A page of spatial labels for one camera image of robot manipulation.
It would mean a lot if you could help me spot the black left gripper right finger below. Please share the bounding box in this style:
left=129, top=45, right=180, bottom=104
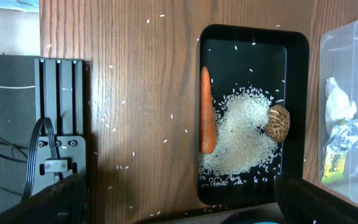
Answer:
left=274, top=174, right=358, bottom=224

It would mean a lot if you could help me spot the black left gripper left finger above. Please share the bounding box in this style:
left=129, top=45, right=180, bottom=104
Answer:
left=0, top=174, right=88, bottom=224

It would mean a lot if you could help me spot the pile of rice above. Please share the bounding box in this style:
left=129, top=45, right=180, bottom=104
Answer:
left=198, top=86, right=282, bottom=188

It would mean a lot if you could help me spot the aluminium foil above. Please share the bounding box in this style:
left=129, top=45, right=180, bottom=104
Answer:
left=324, top=119, right=358, bottom=151

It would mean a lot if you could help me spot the brown dried mushroom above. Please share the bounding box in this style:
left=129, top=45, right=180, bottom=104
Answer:
left=265, top=105, right=290, bottom=142

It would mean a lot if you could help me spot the white napkin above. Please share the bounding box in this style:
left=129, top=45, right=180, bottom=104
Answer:
left=325, top=77, right=357, bottom=124

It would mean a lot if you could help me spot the orange carrot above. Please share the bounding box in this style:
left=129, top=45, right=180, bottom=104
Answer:
left=200, top=67, right=216, bottom=154

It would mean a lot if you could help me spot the yellow green snack wrapper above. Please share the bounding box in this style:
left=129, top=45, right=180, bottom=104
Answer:
left=321, top=144, right=349, bottom=185

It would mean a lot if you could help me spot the black waste tray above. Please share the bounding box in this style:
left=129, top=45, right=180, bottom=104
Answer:
left=197, top=24, right=309, bottom=207

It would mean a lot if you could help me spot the clear plastic bin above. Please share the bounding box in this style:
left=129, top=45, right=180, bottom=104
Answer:
left=318, top=20, right=358, bottom=204

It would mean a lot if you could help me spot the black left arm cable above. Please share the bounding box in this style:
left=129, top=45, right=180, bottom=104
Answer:
left=0, top=117, right=60, bottom=203

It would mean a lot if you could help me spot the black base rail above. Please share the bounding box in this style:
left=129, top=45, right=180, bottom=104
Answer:
left=25, top=58, right=86, bottom=196

